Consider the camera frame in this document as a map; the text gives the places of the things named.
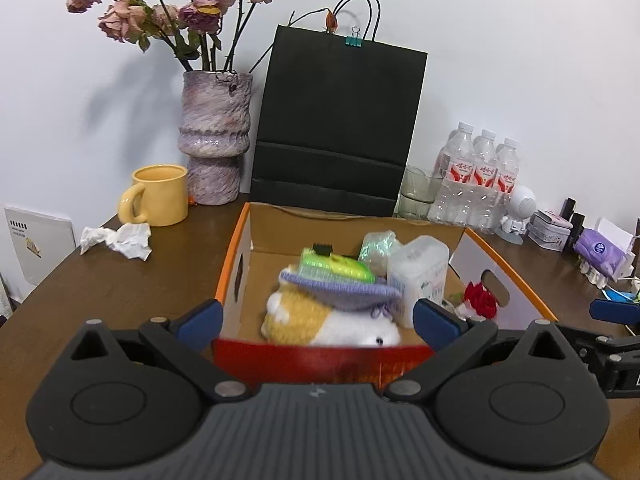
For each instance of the red label water bottle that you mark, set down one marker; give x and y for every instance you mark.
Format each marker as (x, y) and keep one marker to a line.
(455, 175)
(507, 185)
(484, 180)

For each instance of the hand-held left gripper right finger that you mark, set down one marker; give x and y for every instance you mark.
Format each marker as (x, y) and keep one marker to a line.
(435, 327)

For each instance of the green yellow plastic toy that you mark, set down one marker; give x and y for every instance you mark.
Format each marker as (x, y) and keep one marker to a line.
(342, 266)

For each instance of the white cardboard box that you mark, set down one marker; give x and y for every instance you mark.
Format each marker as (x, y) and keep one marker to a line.
(40, 240)

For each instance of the clear cotton swab box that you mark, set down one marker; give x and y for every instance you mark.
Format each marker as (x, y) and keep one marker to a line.
(417, 275)

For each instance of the black tubes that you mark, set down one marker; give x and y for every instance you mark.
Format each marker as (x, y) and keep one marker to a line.
(575, 220)

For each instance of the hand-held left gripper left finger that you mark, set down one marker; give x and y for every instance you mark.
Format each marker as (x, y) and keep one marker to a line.
(200, 327)

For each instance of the purple knitted hat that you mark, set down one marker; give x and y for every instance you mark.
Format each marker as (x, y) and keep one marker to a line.
(345, 295)

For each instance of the white crumpled tissue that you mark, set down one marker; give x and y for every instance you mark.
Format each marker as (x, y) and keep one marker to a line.
(125, 242)

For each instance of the iridescent plastic wrap ball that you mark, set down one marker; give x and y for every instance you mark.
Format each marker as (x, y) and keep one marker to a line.
(377, 250)

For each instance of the red rose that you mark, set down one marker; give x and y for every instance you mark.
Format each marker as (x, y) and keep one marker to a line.
(482, 300)

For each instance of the pink case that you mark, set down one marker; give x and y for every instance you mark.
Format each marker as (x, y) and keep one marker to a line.
(555, 218)

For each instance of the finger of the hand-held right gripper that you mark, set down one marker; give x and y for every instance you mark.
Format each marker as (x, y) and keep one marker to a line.
(605, 346)
(615, 311)

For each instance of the small black clip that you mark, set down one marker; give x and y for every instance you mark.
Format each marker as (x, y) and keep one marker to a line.
(323, 249)

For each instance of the white paper card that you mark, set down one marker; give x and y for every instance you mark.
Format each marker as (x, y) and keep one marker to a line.
(615, 230)

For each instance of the purple ceramic vase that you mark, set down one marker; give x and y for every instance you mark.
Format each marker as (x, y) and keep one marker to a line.
(215, 125)

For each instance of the purple tissue pack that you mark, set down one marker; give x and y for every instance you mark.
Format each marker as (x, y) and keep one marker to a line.
(600, 252)

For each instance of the white robot speaker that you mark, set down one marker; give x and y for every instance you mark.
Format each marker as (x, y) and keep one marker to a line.
(520, 210)

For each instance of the dried orange bud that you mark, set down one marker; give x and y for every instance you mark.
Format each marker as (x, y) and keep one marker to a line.
(331, 21)

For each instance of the yellow white plush toy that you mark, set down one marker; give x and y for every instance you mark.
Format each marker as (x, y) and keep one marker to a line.
(300, 317)

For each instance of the green binder clip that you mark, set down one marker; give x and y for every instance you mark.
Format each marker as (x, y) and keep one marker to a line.
(353, 40)

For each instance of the orange cardboard box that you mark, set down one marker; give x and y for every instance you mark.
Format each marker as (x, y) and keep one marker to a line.
(320, 365)

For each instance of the glass cup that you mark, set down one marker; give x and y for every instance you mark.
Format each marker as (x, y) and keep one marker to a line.
(417, 190)

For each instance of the yellow mug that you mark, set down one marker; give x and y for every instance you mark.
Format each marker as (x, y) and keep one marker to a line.
(162, 197)

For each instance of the black paper bag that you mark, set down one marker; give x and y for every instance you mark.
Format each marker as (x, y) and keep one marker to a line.
(340, 110)

